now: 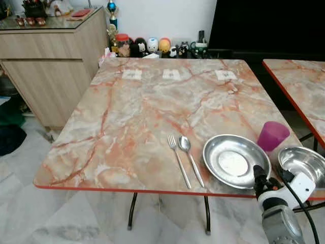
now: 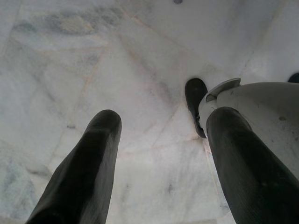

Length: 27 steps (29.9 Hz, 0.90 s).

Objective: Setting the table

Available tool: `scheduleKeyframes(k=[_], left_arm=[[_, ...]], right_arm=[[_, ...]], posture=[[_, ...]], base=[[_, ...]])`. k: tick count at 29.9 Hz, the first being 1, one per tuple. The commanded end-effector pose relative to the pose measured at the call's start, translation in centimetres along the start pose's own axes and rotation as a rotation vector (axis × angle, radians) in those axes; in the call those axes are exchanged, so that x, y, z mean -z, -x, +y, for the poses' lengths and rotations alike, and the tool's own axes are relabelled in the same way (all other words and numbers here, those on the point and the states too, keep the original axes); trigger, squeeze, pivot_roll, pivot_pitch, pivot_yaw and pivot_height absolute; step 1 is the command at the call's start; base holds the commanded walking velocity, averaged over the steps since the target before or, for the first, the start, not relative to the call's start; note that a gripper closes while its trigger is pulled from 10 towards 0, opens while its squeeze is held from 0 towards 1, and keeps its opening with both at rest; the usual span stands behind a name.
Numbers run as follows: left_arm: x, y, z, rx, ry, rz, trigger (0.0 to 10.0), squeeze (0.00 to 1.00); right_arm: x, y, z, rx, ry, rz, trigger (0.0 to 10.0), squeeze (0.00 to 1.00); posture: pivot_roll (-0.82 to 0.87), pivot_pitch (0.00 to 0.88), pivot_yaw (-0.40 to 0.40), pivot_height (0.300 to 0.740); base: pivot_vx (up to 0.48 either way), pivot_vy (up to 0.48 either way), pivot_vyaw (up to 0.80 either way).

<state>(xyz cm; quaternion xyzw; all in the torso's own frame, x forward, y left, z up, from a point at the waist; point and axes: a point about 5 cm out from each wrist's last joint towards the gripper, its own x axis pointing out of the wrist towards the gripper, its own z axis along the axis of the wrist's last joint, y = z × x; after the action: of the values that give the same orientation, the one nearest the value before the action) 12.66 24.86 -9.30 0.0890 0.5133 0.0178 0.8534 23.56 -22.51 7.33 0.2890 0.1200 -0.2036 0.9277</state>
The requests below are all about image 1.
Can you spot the marble table with orange edge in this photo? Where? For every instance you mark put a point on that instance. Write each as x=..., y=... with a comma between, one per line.
x=302, y=86

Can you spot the green bag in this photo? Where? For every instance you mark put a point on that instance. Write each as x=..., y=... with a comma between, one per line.
x=9, y=114

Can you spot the black round figurine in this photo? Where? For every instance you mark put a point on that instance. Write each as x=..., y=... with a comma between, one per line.
x=138, y=47

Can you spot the small black cat figurine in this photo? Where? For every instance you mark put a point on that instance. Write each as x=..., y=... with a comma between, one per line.
x=183, y=50

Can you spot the black bag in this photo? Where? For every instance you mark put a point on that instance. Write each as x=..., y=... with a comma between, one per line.
x=11, y=140

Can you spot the blue globe trophy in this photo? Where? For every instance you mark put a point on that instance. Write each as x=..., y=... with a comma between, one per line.
x=111, y=7

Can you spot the silver fork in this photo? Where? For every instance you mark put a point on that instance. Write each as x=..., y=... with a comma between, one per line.
x=179, y=160

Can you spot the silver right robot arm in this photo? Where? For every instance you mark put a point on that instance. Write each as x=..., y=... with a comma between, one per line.
x=282, y=226

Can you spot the small panda figurine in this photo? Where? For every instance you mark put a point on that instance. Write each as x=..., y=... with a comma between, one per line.
x=173, y=52

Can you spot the white paper label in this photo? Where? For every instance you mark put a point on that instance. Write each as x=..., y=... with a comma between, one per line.
x=132, y=74
x=171, y=74
x=226, y=75

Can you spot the black metal table leg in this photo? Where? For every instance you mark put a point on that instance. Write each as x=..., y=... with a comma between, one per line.
x=207, y=216
x=132, y=211

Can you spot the white and blue figurine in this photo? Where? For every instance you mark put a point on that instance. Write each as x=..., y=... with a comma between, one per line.
x=153, y=46

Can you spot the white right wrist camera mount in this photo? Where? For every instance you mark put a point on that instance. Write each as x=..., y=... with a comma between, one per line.
x=302, y=187

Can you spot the pink tissue packet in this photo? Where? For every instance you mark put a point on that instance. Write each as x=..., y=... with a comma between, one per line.
x=105, y=56

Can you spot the purple plastic cup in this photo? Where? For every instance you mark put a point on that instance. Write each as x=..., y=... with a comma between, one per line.
x=272, y=136

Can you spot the orange and yellow figurine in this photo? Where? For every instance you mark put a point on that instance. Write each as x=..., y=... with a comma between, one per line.
x=164, y=46

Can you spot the black television screen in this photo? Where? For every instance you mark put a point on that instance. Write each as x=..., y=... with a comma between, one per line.
x=269, y=25

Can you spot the dark potted plant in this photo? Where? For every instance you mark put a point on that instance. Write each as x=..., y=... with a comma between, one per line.
x=34, y=9

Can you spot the round steel plate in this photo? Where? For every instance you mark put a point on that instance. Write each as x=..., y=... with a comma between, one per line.
x=231, y=162

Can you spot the green and white mug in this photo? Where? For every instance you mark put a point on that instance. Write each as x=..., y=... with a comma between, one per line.
x=200, y=48

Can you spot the silver spoon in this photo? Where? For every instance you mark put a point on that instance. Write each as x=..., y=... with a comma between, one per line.
x=184, y=144

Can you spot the steel bowl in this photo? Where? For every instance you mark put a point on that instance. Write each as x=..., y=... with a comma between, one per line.
x=304, y=161

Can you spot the jar with red lid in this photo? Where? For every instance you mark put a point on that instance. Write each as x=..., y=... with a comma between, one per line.
x=123, y=47

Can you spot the light wooden cabinet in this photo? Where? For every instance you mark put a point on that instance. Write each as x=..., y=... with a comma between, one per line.
x=51, y=66

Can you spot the red book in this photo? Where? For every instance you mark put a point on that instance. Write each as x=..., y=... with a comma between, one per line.
x=81, y=12

